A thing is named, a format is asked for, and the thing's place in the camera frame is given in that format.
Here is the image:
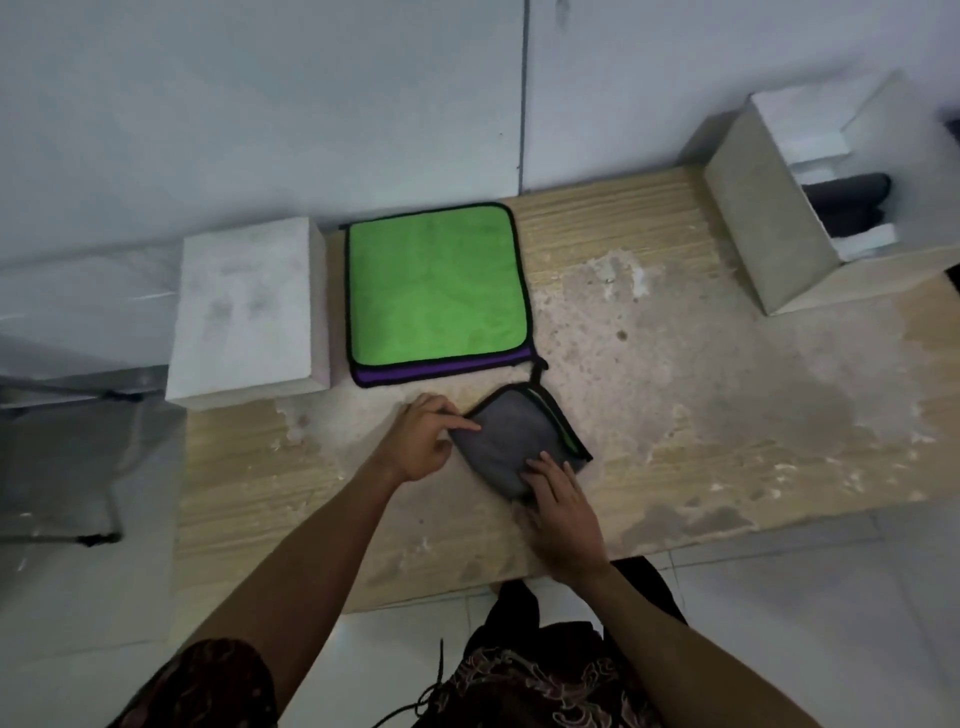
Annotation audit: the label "green microfibre cloth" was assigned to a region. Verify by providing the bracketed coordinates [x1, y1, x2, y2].
[339, 201, 535, 370]

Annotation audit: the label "dark rolled cloth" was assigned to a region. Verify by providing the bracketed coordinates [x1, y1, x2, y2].
[798, 171, 894, 235]

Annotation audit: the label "person's right forearm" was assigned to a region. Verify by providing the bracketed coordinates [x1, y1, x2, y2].
[558, 562, 852, 728]

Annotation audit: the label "person's left hand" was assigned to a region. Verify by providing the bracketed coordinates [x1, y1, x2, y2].
[372, 393, 483, 486]

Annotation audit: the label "white rectangular block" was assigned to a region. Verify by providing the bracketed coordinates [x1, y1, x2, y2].
[164, 216, 332, 411]

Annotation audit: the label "open white box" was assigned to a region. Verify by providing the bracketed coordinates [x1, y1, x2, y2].
[702, 69, 960, 318]

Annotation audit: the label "purple microfibre cloth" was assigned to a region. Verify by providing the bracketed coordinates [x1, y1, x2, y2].
[351, 343, 537, 390]

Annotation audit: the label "black drawstring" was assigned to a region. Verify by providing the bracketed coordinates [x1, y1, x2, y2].
[388, 637, 454, 728]

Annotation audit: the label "grey metal frame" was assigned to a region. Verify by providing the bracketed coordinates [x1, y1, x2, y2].
[0, 363, 171, 549]

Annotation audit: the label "black trousers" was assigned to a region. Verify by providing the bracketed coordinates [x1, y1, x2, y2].
[463, 558, 689, 670]

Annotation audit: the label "grey microfibre cloth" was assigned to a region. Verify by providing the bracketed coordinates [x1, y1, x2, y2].
[448, 358, 595, 502]

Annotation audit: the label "person's right hand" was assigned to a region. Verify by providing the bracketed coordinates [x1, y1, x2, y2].
[517, 453, 610, 585]

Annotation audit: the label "person's left forearm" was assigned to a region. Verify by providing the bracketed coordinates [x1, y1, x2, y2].
[168, 454, 411, 723]

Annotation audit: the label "white foam piece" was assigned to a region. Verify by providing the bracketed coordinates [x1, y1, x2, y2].
[834, 222, 900, 263]
[780, 129, 858, 166]

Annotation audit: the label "dark patterned shirt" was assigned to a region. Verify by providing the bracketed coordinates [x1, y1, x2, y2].
[108, 637, 666, 728]

